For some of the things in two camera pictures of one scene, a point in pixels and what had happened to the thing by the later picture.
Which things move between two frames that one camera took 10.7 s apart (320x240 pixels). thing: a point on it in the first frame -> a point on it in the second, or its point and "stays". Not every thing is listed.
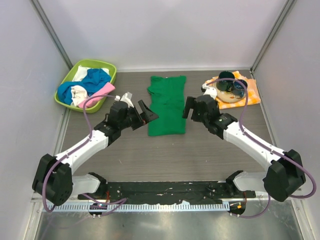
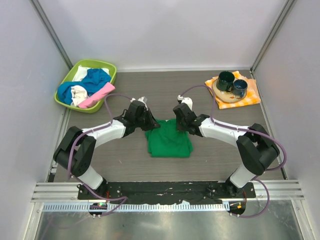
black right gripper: x=190 y=104 -> x=179 y=127
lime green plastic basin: x=98 y=64 stays
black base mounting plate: x=210 y=192 stays
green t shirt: x=166 y=98 -> x=166 y=141
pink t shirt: x=103 y=90 stays
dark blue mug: x=239 y=89 stays
